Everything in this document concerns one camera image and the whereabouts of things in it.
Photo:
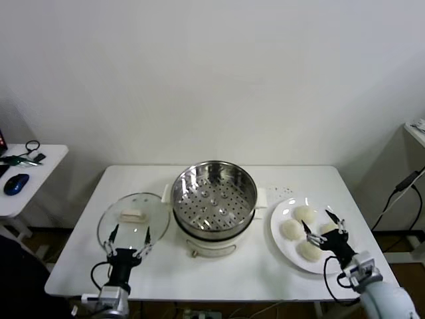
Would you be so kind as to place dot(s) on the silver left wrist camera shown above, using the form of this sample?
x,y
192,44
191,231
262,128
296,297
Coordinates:
x,y
114,297

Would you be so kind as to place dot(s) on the white steamed baozi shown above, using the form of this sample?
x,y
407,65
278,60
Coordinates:
x,y
291,230
327,228
307,214
308,252

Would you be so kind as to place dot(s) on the white side table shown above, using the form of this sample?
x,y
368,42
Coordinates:
x,y
50,159

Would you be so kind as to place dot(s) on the steel steamer basket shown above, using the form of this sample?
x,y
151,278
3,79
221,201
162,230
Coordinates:
x,y
186,186

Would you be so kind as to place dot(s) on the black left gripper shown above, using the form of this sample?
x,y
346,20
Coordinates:
x,y
121,266

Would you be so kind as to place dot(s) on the scattered dark crumbs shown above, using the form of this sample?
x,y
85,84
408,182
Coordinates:
x,y
288,190

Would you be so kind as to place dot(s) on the white power strip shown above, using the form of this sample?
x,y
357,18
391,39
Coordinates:
x,y
202,314

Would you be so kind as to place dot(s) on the glass pot lid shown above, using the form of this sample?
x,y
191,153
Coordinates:
x,y
109,219

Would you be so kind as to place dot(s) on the laptop screen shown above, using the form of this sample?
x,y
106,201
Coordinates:
x,y
2,139

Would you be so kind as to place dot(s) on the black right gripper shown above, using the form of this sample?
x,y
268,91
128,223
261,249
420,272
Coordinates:
x,y
337,244

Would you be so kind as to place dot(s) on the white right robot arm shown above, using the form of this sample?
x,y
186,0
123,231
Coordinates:
x,y
385,299

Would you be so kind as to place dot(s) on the blue computer mouse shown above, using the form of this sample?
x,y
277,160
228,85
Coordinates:
x,y
16,184

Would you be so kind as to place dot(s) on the stack of papers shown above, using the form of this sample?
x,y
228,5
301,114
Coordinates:
x,y
419,125

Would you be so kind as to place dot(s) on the black flat device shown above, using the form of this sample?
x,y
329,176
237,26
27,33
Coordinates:
x,y
3,171

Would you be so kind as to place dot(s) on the small black device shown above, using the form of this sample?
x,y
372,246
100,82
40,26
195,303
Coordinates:
x,y
40,157

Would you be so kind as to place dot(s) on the white round plate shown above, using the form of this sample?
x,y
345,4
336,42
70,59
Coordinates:
x,y
282,212

